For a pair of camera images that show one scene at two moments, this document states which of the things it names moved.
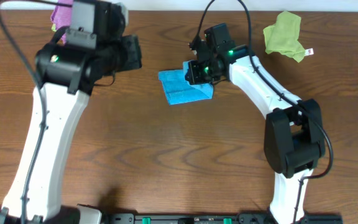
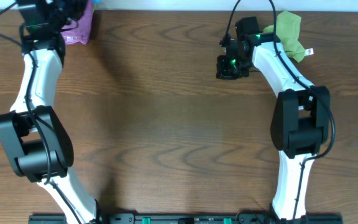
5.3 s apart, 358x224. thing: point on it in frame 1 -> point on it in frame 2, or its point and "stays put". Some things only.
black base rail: x=221 y=218 stays put
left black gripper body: x=132 y=52 -> x=70 y=8
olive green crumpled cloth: x=282 y=37 stays put
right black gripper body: x=192 y=72 -> x=226 y=69
